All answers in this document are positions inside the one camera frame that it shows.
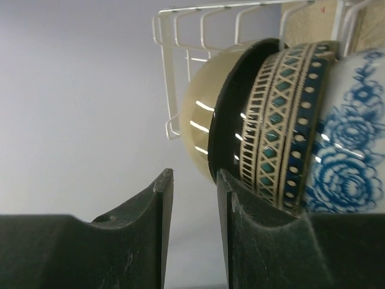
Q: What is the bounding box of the beige brown ceramic bowl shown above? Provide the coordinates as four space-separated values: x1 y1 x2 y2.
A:
179 41 256 181

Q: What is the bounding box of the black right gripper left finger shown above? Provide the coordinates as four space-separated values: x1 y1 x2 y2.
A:
1 169 174 288

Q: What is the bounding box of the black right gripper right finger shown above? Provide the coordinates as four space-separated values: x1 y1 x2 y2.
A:
217 170 384 288

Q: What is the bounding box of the blue patterned ceramic bowl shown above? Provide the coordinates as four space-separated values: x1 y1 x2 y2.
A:
304 47 384 213

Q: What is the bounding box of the black glossy bowl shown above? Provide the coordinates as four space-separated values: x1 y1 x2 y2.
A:
208 38 340 216

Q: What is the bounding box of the white wire dish rack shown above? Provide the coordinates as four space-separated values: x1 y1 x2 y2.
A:
152 1 384 140

